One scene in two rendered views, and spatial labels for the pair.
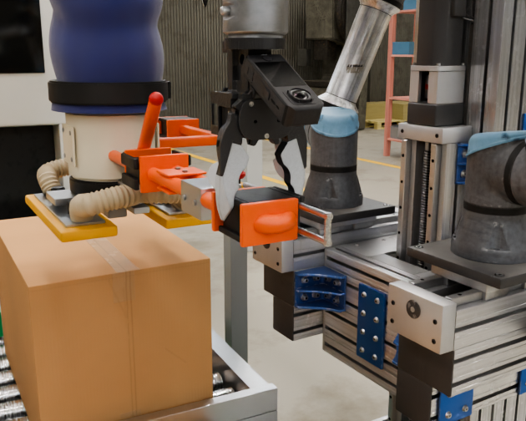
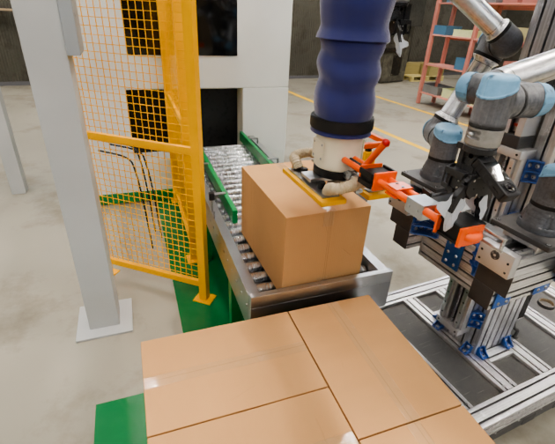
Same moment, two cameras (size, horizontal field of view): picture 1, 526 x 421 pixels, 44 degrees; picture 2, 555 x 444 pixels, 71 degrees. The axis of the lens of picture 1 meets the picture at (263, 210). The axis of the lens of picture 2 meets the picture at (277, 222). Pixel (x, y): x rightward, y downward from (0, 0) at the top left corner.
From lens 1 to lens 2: 0.48 m
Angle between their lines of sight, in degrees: 16
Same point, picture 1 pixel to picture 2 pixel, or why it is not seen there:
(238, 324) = not seen: hidden behind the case
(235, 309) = not seen: hidden behind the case
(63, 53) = (327, 105)
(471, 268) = (531, 238)
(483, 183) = (548, 194)
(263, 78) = (489, 173)
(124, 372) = (321, 259)
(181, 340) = (350, 245)
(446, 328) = (513, 268)
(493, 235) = (546, 221)
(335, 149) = (447, 150)
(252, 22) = (486, 144)
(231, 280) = not seen: hidden behind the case
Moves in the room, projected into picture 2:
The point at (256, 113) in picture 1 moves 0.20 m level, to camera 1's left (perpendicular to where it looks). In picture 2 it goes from (475, 185) to (387, 177)
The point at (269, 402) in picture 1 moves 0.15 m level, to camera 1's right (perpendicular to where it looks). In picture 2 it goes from (388, 277) to (419, 280)
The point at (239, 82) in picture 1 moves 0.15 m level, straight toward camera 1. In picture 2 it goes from (464, 165) to (490, 190)
